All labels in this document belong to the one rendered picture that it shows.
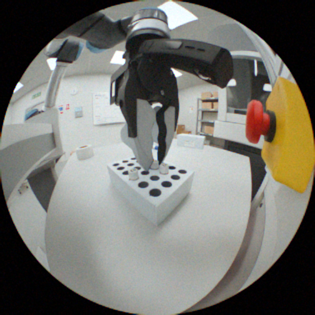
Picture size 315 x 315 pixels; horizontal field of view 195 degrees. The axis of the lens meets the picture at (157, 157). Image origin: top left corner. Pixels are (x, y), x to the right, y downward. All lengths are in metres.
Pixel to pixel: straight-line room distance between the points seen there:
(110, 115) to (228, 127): 3.27
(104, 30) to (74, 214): 0.33
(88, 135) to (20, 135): 3.26
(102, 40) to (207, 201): 0.37
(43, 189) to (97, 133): 2.90
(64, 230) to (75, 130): 3.32
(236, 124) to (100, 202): 0.61
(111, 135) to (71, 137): 1.39
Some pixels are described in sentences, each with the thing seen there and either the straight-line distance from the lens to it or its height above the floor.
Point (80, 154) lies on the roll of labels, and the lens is 0.37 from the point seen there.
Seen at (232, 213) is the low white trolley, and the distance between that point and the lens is 0.15.
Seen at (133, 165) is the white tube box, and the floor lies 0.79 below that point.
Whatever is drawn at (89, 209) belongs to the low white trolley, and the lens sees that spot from 0.15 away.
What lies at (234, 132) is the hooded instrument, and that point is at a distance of 0.58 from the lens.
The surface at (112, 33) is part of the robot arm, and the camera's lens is 0.27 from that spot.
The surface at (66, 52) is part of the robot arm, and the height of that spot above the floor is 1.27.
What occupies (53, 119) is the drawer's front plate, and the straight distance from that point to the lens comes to 0.27.
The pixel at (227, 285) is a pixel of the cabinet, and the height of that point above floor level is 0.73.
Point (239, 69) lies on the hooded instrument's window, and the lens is 0.71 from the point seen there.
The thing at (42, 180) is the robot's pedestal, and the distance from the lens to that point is 0.68.
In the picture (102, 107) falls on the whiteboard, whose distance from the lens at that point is 3.42.
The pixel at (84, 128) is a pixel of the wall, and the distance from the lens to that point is 3.37.
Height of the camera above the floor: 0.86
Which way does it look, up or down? 21 degrees down
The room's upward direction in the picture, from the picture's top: straight up
